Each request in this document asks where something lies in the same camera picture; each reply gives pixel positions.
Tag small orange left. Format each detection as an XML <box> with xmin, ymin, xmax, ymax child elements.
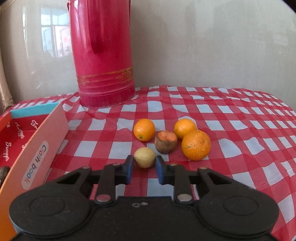
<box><xmin>133</xmin><ymin>118</ymin><xmax>156</xmax><ymax>142</ymax></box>

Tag pale yellow round fruit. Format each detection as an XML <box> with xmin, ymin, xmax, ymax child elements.
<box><xmin>133</xmin><ymin>147</ymin><xmax>156</xmax><ymax>168</ymax></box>

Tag beige embroidered curtain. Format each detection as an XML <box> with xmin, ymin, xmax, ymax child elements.
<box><xmin>0</xmin><ymin>57</ymin><xmax>14</xmax><ymax>111</ymax></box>

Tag brown bitten fruit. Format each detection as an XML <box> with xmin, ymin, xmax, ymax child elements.
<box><xmin>154</xmin><ymin>131</ymin><xmax>178</xmax><ymax>154</ymax></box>

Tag small orange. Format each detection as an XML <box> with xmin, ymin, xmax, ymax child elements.
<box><xmin>133</xmin><ymin>118</ymin><xmax>156</xmax><ymax>142</ymax></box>
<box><xmin>174</xmin><ymin>118</ymin><xmax>197</xmax><ymax>139</ymax></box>

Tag orange cloth book box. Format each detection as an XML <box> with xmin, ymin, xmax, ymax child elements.
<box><xmin>1</xmin><ymin>102</ymin><xmax>69</xmax><ymax>240</ymax></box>

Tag large orange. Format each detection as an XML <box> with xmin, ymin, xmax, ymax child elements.
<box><xmin>181</xmin><ymin>130</ymin><xmax>211</xmax><ymax>161</ymax></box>

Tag red thermos flask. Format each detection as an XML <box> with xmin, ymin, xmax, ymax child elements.
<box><xmin>67</xmin><ymin>1</ymin><xmax>135</xmax><ymax>108</ymax></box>

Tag small orange back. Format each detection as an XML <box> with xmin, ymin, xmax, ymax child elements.
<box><xmin>174</xmin><ymin>118</ymin><xmax>197</xmax><ymax>139</ymax></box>

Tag red white checkered tablecloth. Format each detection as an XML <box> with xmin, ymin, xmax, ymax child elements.
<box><xmin>16</xmin><ymin>86</ymin><xmax>295</xmax><ymax>240</ymax></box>

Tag dark rotten banana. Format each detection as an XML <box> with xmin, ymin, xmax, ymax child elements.
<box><xmin>0</xmin><ymin>166</ymin><xmax>10</xmax><ymax>186</ymax></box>

